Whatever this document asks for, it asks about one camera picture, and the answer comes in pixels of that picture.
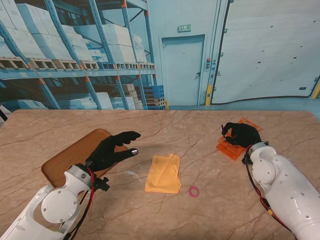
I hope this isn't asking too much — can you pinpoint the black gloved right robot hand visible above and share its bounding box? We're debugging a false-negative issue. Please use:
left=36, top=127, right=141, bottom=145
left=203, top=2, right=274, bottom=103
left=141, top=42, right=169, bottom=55
left=221, top=121, right=262, bottom=149

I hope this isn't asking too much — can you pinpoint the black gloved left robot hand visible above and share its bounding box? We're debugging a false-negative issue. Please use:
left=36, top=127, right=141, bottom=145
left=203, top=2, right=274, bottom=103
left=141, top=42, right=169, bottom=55
left=85, top=131, right=142, bottom=174

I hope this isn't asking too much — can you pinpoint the yellow cloth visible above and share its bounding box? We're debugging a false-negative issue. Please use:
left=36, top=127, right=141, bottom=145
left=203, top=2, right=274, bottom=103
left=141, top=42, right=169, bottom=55
left=144, top=153, right=183, bottom=194

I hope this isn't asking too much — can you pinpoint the orange test tube rack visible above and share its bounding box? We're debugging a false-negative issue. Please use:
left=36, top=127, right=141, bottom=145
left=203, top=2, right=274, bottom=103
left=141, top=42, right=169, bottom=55
left=216, top=117, right=263, bottom=162

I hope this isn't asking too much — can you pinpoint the brown wooden tray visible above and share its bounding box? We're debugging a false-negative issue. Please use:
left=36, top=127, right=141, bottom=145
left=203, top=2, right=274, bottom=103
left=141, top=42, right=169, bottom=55
left=41, top=128, right=129, bottom=188

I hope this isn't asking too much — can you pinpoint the pink rubber band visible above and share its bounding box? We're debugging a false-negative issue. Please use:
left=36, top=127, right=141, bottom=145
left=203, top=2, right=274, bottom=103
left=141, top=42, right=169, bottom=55
left=188, top=185, right=201, bottom=198

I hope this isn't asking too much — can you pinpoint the printed warehouse backdrop banner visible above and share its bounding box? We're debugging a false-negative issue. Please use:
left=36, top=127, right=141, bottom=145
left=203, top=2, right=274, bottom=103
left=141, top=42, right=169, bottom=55
left=0, top=0, right=320, bottom=112

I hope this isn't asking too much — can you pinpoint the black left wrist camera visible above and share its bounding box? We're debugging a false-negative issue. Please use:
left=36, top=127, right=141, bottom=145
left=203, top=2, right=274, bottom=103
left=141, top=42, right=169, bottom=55
left=94, top=176, right=111, bottom=193

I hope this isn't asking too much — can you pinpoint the red black left arm cable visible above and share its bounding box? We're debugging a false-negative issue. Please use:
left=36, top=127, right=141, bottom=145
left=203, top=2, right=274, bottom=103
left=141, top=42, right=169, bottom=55
left=66, top=167, right=97, bottom=240

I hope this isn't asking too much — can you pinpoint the red black arm cable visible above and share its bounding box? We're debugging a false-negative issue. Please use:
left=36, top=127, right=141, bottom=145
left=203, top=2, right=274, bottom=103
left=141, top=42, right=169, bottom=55
left=66, top=167, right=97, bottom=240
left=241, top=147, right=295, bottom=233

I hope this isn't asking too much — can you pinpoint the red black right arm cable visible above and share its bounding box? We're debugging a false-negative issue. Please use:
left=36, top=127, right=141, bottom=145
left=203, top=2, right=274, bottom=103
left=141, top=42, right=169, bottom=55
left=241, top=147, right=295, bottom=233

